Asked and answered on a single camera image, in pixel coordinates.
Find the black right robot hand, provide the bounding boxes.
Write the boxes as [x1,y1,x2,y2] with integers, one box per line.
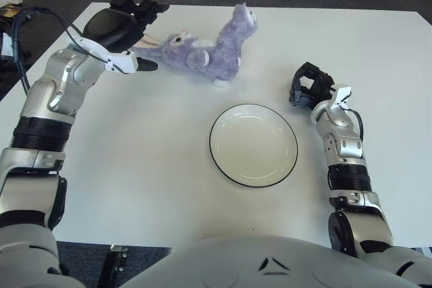
[288,61,337,110]

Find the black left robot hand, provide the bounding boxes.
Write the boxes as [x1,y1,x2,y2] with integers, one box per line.
[82,0,171,73]

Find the purple plush bunny doll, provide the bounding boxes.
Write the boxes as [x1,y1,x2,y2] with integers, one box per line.
[130,3,260,89]

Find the white plate with black rim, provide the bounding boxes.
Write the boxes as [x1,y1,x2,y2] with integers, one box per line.
[209,103,299,188]

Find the objects on floor corner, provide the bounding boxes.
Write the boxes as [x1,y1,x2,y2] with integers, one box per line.
[0,3,21,19]

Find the silver robot torso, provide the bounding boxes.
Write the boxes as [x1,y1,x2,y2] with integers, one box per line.
[121,235,419,288]

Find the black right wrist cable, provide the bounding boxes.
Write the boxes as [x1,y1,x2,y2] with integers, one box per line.
[347,107,365,140]

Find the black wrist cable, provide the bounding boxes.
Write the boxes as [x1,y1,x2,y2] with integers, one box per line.
[347,107,365,140]
[9,6,112,96]

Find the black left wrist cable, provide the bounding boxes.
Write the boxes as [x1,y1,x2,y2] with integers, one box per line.
[9,6,112,96]

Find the black table leg bracket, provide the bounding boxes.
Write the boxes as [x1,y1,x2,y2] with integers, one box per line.
[97,243,129,288]

